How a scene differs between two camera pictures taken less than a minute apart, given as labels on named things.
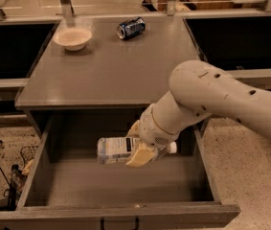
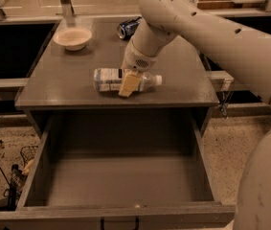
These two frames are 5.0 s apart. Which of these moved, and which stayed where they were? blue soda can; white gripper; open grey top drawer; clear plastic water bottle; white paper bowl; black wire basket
Moved: white gripper; clear plastic water bottle
Stayed: white paper bowl; open grey top drawer; blue soda can; black wire basket
